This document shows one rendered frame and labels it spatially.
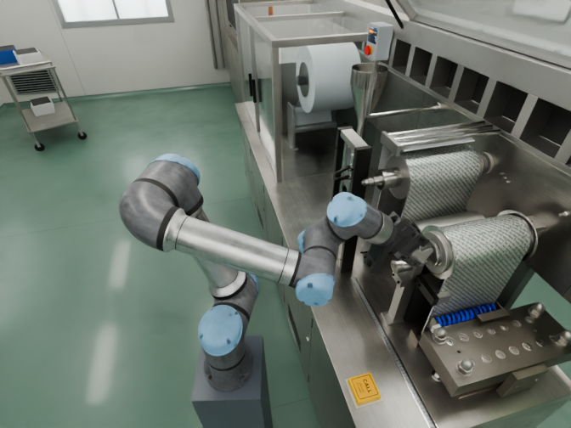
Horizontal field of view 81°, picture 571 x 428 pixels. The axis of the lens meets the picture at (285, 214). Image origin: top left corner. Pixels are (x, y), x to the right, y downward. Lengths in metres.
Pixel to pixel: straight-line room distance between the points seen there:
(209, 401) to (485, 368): 0.76
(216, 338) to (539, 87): 1.08
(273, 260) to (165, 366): 1.66
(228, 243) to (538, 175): 0.88
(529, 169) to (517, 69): 0.29
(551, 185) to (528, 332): 0.42
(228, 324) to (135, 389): 1.36
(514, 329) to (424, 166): 0.54
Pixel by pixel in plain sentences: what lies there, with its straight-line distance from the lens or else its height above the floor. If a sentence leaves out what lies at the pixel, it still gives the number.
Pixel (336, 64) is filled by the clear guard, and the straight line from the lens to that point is 1.67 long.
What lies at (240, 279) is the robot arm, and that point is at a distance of 0.99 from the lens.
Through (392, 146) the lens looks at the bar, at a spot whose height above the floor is 1.44.
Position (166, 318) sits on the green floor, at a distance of 2.43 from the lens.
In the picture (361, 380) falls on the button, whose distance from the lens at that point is 1.10.
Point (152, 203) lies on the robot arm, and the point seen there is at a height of 1.51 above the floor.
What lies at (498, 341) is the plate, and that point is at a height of 1.03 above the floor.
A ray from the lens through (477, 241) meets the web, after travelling 1.00.
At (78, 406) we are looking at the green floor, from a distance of 2.34.
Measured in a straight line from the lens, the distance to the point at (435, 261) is 0.97.
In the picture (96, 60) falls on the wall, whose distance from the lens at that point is 6.34.
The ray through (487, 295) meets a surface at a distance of 1.20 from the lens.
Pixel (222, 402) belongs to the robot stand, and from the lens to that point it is 1.12.
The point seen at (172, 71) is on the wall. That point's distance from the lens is 6.24.
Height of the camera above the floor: 1.91
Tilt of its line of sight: 39 degrees down
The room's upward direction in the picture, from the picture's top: 1 degrees counter-clockwise
